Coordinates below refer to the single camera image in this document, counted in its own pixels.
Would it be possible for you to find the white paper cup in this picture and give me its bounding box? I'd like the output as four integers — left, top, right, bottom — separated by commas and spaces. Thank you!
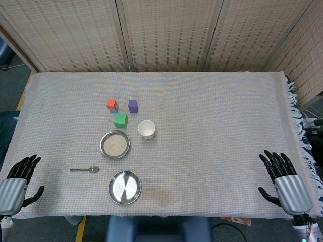
137, 120, 155, 140

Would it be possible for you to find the green foam cube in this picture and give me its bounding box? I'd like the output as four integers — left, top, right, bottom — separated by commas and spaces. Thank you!
114, 112, 129, 129

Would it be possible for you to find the woven bamboo folding screen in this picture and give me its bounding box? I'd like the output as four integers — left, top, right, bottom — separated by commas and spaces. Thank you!
0, 0, 323, 108

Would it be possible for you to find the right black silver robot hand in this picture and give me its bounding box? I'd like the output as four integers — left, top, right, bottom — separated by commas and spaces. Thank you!
257, 150, 314, 217

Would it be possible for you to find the white plastic bag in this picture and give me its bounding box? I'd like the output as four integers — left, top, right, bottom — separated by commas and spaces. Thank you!
66, 215, 84, 226

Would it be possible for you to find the steel bowl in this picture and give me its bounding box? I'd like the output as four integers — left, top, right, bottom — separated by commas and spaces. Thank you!
99, 130, 131, 159

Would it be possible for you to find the black floor cable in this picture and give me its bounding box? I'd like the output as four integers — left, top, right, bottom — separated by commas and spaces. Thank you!
211, 223, 249, 242

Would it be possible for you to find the metal spoon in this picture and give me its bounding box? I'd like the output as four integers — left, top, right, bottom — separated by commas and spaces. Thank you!
69, 166, 100, 174

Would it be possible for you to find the blue round chair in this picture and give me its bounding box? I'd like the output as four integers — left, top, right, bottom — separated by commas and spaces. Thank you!
0, 41, 13, 65

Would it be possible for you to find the orange foam cube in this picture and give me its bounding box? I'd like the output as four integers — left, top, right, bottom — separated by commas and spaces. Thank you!
105, 98, 118, 111

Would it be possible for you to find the white woven tablecloth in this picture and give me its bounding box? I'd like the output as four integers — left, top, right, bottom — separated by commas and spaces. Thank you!
0, 70, 323, 220

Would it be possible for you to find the empty steel plate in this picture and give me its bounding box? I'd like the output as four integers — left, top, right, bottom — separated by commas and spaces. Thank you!
108, 170, 142, 205

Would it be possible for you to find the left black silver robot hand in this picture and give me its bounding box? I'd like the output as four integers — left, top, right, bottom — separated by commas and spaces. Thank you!
0, 154, 45, 217

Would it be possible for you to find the orange patterned snack packet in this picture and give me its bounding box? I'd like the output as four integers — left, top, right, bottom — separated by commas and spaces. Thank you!
219, 216, 253, 227

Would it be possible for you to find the black box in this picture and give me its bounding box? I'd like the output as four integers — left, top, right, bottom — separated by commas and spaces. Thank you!
304, 126, 323, 164

